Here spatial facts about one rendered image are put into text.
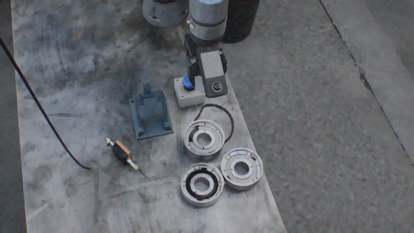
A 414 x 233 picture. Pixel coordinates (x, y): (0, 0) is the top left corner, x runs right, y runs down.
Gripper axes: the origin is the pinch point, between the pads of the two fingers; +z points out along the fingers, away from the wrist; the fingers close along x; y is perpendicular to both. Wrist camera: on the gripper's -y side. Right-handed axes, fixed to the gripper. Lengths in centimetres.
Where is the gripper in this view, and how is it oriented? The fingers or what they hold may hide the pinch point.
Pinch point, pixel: (206, 92)
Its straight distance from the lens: 109.4
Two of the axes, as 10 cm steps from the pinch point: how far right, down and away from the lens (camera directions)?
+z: -0.5, 5.3, 8.5
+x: -9.5, 2.3, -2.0
